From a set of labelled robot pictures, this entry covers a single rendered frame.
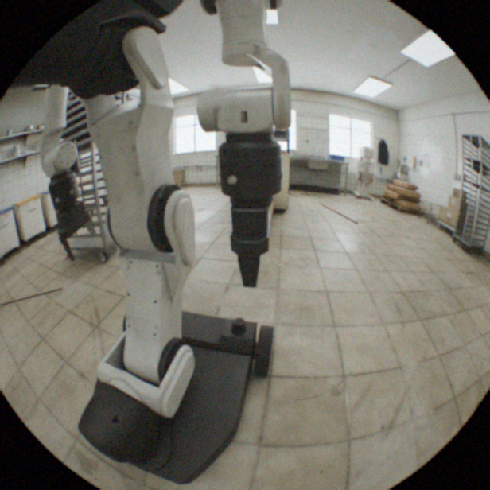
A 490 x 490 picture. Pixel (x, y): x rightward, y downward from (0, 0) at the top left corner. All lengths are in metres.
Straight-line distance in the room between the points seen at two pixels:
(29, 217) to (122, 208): 3.44
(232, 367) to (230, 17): 0.78
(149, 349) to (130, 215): 0.29
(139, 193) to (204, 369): 0.51
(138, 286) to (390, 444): 0.94
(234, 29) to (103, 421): 0.64
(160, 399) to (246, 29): 0.61
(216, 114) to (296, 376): 0.82
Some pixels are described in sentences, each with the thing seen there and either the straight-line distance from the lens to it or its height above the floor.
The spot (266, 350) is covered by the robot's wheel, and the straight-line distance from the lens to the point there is 0.67.
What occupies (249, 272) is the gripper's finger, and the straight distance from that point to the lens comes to 0.30.
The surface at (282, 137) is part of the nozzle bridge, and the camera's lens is 2.83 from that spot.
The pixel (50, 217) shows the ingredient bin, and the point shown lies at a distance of 3.99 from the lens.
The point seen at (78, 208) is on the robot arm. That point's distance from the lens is 0.59.
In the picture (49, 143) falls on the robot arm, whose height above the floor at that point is 0.85.
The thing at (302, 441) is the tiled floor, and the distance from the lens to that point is 0.75.
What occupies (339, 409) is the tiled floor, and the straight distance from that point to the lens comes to 0.82.
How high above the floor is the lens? 0.72
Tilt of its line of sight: 23 degrees down
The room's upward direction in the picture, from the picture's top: straight up
